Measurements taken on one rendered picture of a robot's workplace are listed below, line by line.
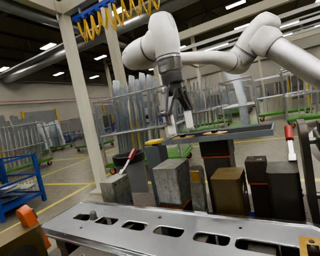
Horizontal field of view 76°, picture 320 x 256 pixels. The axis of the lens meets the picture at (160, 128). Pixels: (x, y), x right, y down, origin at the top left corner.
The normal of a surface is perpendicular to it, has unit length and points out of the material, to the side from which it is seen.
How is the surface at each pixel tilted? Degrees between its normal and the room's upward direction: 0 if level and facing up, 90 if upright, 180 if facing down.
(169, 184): 90
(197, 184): 78
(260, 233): 0
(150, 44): 95
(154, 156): 90
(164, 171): 90
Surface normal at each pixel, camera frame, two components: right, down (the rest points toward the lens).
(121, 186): 0.84, -0.12
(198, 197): -0.54, -0.04
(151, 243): -0.19, -0.98
